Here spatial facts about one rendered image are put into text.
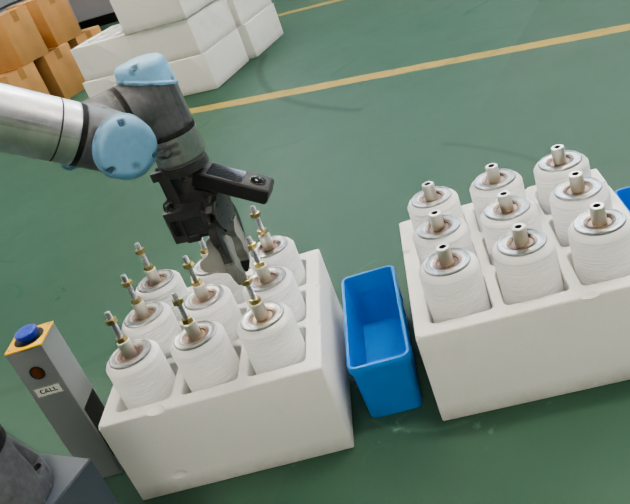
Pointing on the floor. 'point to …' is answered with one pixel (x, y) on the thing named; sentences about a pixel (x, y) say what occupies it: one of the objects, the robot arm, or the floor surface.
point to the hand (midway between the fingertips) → (245, 269)
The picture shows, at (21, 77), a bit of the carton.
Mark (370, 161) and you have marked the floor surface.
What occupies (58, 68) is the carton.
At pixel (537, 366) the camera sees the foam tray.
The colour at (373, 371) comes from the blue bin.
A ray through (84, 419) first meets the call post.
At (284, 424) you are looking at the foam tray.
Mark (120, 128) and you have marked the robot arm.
